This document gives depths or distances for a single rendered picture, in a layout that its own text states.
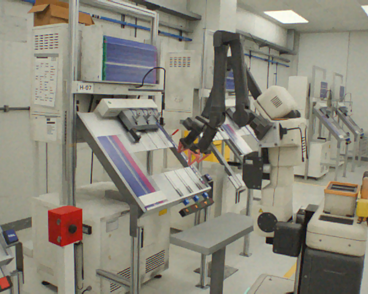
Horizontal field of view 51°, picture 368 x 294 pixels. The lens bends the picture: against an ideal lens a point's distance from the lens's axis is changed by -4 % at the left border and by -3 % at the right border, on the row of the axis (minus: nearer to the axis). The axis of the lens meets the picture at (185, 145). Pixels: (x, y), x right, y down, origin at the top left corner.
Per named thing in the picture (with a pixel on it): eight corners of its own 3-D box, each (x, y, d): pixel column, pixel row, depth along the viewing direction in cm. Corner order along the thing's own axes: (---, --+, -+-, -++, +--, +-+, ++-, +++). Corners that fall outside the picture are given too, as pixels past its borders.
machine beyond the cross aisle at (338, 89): (362, 166, 808) (371, 76, 783) (356, 172, 740) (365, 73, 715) (300, 158, 881) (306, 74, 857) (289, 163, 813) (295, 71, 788)
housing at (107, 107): (147, 120, 281) (158, 106, 274) (97, 124, 240) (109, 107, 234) (141, 113, 283) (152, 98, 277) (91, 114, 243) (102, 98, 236)
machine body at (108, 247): (168, 275, 285) (172, 195, 277) (100, 316, 227) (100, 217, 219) (105, 253, 320) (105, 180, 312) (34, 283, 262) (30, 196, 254)
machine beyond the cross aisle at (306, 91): (349, 177, 688) (359, 70, 664) (340, 185, 620) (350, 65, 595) (277, 167, 761) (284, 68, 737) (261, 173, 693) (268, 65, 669)
